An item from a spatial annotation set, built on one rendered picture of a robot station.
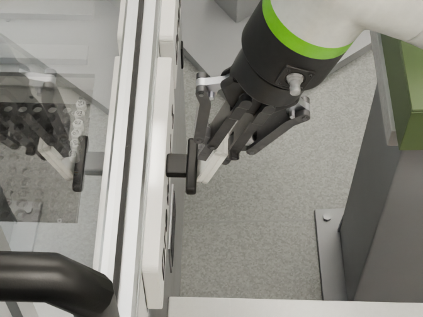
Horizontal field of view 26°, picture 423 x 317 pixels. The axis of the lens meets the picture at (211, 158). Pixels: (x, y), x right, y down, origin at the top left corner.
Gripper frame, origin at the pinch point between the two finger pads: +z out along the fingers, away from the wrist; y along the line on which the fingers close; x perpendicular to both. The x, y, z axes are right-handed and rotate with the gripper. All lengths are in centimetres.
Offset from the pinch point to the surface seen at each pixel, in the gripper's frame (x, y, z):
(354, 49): 88, 61, 73
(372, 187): 26, 44, 39
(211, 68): 82, 28, 85
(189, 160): 0.3, -2.1, 1.9
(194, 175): -1.7, -1.5, 1.7
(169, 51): 16.9, -4.8, 4.0
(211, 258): 32, 30, 87
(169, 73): 11.5, -5.3, 1.4
